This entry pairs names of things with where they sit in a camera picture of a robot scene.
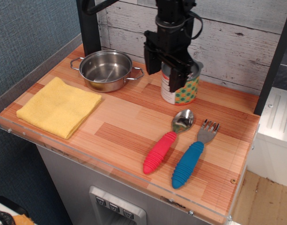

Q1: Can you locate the white toy appliance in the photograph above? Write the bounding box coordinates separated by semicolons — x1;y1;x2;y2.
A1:
247;87;287;186

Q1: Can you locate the clear acrylic guard rail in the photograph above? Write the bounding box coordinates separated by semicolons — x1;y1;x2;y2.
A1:
0;32;259;225

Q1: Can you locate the black braided cable sleeve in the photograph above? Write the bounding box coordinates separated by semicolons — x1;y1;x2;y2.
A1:
83;0;120;16

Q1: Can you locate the fork with blue handle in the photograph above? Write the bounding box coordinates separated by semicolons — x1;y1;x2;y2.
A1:
171;120;220;189

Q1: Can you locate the toy can with dotted label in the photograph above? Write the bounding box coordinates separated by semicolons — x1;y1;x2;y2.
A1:
161;61;203;105

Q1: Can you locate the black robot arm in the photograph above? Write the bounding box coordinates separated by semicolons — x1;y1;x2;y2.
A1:
144;0;203;92

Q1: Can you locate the yellow folded cloth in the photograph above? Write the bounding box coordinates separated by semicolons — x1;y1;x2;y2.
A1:
16;77;102;139

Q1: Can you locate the spoon with red handle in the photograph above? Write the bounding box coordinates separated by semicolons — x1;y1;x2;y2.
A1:
143;109;194;174

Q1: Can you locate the orange object bottom left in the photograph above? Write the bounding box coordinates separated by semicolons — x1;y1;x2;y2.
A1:
13;214;35;225

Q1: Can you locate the stainless steel toy pot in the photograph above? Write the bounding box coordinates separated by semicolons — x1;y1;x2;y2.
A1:
70;50;144;93

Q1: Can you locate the silver dispenser button panel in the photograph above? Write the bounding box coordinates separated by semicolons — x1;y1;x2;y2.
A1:
89;186;147;225

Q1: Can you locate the silver toy cabinet front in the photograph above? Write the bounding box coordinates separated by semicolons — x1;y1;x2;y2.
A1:
36;144;205;225

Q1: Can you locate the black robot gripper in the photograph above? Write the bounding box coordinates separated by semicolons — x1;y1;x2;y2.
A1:
144;21;194;92

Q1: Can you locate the left black vertical post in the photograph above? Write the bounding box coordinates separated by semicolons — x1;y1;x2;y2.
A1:
76;0;101;56

